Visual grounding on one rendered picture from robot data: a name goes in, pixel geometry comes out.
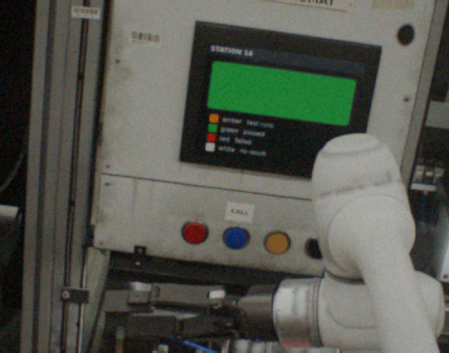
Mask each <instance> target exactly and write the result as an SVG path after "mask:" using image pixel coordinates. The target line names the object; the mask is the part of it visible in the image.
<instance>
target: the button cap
mask: <svg viewBox="0 0 449 353"><path fill-rule="evenodd" d="M246 239H247V238H246V234H245V233H244V232H243V231H242V230H237V229H234V230H230V231H229V232H228V234H227V235H226V237H225V241H226V243H227V244H228V246H229V247H231V248H240V247H243V246H244V245H245V244H246Z"/></svg>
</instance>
